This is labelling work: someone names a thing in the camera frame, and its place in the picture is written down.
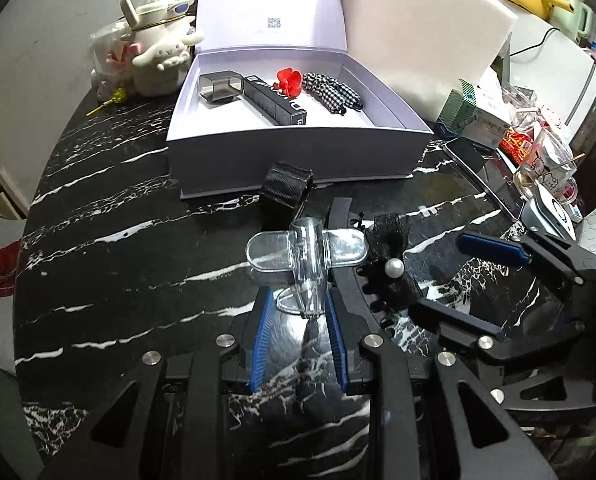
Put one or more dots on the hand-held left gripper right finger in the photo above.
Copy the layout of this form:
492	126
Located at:
337	345

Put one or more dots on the white medicine box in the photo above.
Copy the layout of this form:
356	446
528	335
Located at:
485	125

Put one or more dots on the white foam board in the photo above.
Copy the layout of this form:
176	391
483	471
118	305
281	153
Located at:
417	35

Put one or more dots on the yellow flower stick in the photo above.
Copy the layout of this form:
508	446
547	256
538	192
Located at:
110	102

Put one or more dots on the clear plastic bag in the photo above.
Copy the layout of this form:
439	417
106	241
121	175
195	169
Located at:
110	60

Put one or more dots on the white refrigerator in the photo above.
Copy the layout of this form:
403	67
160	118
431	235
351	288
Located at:
557	80

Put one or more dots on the black hair claw with pearl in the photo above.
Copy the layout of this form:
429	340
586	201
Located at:
387	260

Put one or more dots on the black smartphone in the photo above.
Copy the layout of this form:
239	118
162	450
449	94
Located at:
487	180

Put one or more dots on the smoky transparent plastic box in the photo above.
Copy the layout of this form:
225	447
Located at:
220	86

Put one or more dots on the white grey small device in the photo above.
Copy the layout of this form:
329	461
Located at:
552	212

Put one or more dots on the long black cosmetic box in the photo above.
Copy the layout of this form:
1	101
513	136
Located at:
273	101

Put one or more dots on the cream leaning picture frame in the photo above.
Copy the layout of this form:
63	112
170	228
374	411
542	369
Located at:
3	200

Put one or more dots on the white Cinnamoroll plush toy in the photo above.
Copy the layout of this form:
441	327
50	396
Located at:
155	55

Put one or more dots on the red snack packet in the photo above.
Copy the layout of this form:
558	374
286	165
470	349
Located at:
515	145

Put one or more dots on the clear plastic clip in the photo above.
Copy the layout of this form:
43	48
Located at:
308	260

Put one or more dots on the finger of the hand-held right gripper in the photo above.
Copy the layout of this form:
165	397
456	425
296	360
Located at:
487	247
457	325

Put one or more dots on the lavender gift box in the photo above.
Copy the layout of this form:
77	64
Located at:
278	155

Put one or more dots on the black white checkered hair bow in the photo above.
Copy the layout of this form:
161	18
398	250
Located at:
335	92

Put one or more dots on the pale green pot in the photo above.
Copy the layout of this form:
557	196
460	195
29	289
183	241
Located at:
575	20

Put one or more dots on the red flower hair clip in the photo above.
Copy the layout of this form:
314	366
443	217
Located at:
288	82

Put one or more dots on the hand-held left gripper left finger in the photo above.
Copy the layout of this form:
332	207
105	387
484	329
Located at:
260	340

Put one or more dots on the cartoon print glass cup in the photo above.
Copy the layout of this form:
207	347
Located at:
547	167

